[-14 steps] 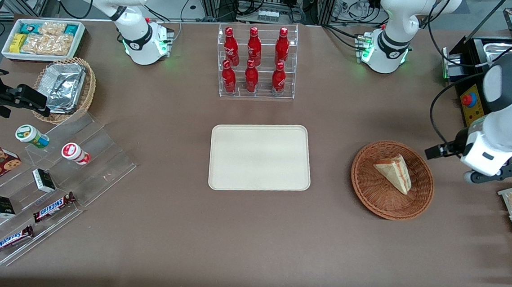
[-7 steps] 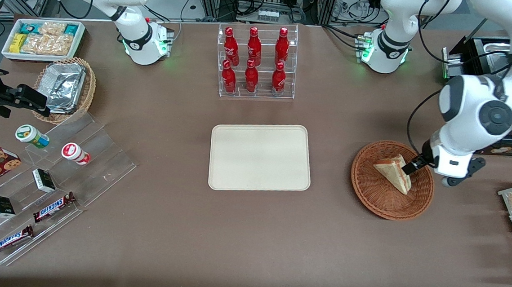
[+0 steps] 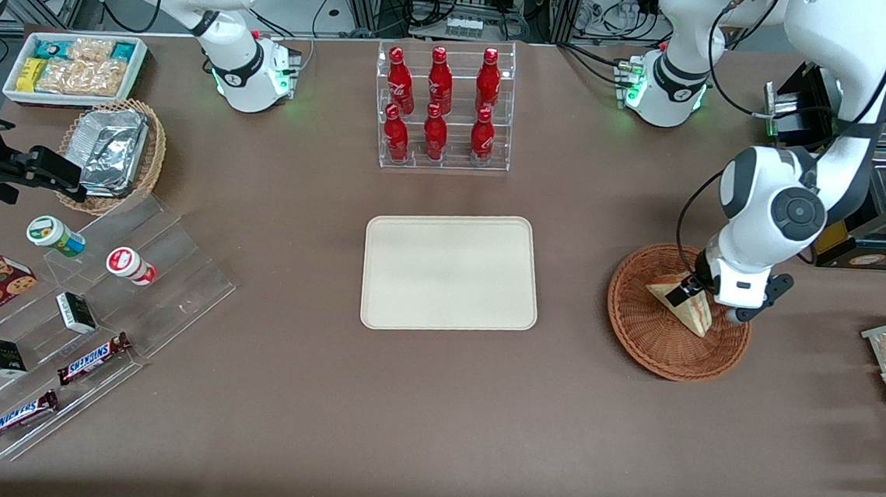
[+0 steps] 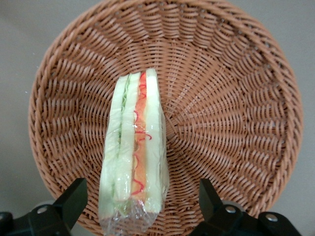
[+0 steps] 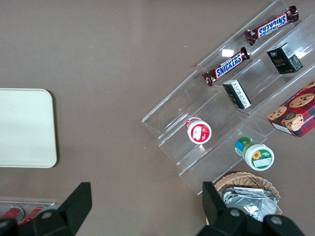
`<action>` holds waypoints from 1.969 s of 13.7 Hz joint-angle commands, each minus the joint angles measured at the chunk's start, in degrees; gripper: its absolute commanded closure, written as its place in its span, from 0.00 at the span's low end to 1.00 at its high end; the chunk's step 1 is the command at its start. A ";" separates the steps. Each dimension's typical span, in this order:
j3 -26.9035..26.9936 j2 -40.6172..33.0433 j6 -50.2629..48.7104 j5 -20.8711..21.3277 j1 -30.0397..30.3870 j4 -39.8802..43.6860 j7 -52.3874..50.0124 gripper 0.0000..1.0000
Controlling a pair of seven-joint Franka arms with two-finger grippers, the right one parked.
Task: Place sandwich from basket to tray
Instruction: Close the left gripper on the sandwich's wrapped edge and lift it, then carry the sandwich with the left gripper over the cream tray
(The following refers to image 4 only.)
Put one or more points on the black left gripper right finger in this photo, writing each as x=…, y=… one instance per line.
x=211, y=204

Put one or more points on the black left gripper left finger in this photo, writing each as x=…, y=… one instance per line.
x=71, y=199

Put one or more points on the plastic-wrapped sandwich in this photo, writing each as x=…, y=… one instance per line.
x=152, y=123

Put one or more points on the round brown wicker basket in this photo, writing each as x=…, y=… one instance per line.
x=221, y=98

